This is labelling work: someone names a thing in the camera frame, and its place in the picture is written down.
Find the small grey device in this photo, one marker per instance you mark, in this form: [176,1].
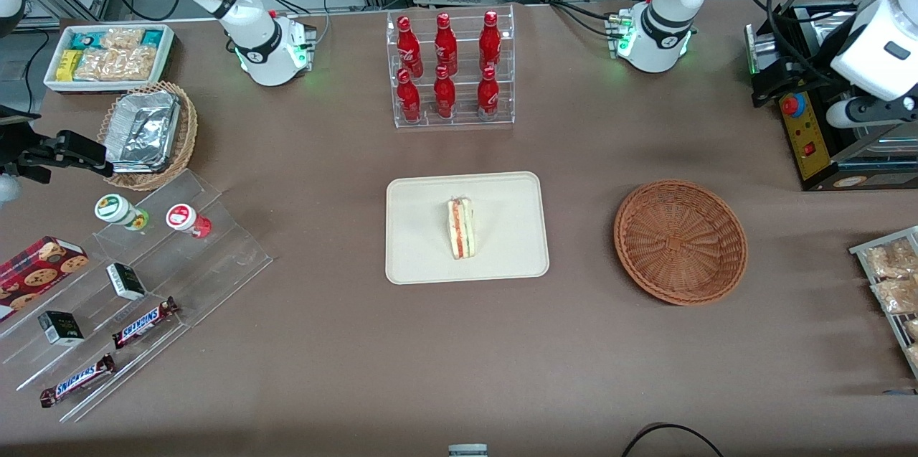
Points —
[467,450]

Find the yellow snack packet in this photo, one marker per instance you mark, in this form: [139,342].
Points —
[68,64]

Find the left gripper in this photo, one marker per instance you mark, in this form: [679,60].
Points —
[822,54]

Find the red cookie box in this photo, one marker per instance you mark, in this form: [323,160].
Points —
[36,274]

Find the teal snack packet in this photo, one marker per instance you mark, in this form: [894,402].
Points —
[86,39]
[153,37]

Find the white cup with red lid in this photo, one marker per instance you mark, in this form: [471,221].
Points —
[181,217]

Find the large round brown wicker basket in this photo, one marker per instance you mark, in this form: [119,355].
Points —
[681,242]

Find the small tan wicker basket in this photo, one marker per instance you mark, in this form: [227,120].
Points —
[188,130]

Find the triangle sandwich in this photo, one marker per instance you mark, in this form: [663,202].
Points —
[461,229]

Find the white cup with green lid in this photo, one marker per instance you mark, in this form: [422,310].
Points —
[111,207]

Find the clear acrylic step display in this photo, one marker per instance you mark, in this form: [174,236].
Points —
[215,256]

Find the small black box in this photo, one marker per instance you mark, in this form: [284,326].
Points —
[125,281]
[61,328]

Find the white plastic snack bin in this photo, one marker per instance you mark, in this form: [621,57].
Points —
[170,48]

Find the large clear cracker bag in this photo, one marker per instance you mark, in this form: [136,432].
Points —
[115,64]

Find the small clear cracker bag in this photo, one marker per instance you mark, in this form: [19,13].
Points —
[122,39]

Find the stack of foil containers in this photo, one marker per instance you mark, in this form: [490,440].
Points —
[143,130]

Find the black food warmer display cabinet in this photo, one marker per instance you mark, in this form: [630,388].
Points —
[803,130]

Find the beige rectangular serving tray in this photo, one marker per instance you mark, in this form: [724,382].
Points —
[416,227]

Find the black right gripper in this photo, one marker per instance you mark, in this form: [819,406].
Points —
[16,146]

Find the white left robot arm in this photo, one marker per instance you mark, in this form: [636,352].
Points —
[663,12]

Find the clear acrylic bottle rack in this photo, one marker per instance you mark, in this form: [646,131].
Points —
[465,123]

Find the red and blue emergency knob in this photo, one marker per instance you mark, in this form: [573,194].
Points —
[792,105]

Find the clear bag of rice crackers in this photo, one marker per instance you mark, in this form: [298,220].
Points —
[900,295]
[912,329]
[889,260]
[914,356]

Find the brown snickers bar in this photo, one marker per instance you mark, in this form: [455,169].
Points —
[77,380]
[143,323]

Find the red cola bottle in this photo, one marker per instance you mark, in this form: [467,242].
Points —
[445,44]
[490,41]
[409,98]
[409,48]
[488,95]
[445,95]

